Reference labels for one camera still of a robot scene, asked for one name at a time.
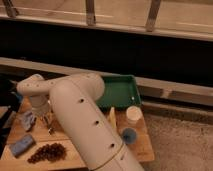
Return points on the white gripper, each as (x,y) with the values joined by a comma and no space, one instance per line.
(40,107)

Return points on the metal fork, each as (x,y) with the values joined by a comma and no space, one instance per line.
(48,125)

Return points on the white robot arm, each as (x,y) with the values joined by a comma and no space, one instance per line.
(73,101)

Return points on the grey crumpled cloth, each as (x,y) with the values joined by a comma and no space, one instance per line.
(27,120)

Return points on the bunch of dark grapes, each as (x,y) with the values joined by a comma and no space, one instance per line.
(49,152)

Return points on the blue sponge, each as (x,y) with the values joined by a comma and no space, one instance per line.
(22,145)

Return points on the green plastic tray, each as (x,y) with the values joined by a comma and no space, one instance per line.
(120,92)

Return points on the blue plastic cup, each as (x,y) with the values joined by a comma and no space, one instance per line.
(129,135)

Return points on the white plastic cup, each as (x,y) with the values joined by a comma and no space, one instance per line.
(133,114)

